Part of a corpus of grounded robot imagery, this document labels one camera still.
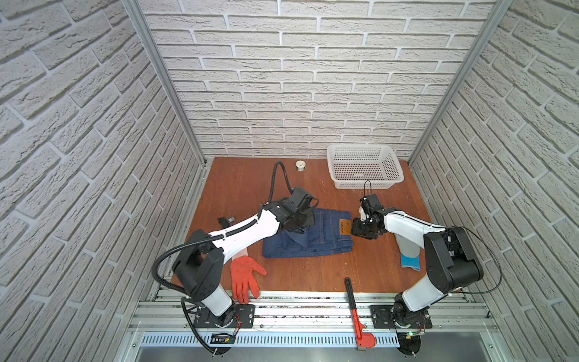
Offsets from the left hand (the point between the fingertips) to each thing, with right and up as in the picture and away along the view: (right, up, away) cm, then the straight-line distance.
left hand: (314, 215), depth 84 cm
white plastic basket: (+21, +22, +26) cm, 40 cm away
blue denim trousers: (+7, -9, +8) cm, 14 cm away
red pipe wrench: (+14, -37, -15) cm, 42 cm away
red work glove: (-28, -21, 0) cm, 35 cm away
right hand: (+18, -8, +9) cm, 22 cm away
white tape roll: (-5, +22, +33) cm, 40 cm away
